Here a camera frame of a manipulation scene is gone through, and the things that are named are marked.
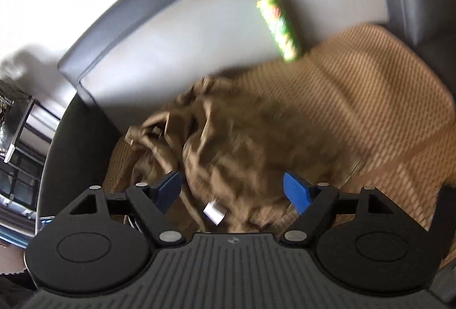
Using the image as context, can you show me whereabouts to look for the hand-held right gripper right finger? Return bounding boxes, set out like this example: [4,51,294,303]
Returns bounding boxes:
[280,172,394,247]

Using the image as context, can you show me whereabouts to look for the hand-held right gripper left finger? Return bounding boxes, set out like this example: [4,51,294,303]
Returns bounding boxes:
[68,171,186,248]

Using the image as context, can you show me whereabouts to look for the brown cargo pants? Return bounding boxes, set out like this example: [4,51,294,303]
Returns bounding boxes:
[125,76,360,235]

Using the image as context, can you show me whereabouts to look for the brown woven seat mat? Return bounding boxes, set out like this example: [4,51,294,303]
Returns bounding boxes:
[103,24,456,267]

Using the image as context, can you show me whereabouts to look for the grey and black sofa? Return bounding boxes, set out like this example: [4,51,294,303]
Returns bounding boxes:
[36,0,456,277]

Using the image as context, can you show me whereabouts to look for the black metal rack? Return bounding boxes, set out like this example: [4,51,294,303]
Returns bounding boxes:
[0,79,61,196]

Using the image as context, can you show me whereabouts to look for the green chip can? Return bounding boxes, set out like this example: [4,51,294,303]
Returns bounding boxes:
[256,0,303,63]

